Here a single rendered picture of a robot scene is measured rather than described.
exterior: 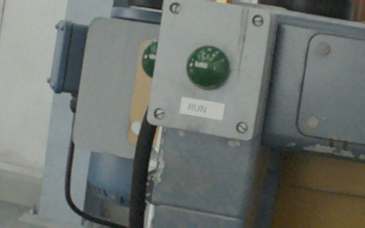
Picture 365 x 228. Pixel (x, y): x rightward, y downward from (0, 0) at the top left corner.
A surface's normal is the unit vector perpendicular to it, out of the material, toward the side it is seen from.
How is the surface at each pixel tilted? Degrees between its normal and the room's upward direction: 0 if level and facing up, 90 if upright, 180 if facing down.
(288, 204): 90
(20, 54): 90
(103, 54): 90
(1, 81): 90
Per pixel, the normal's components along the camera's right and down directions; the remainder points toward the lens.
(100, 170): -0.78, -0.07
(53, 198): -0.24, 0.01
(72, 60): 0.20, 0.08
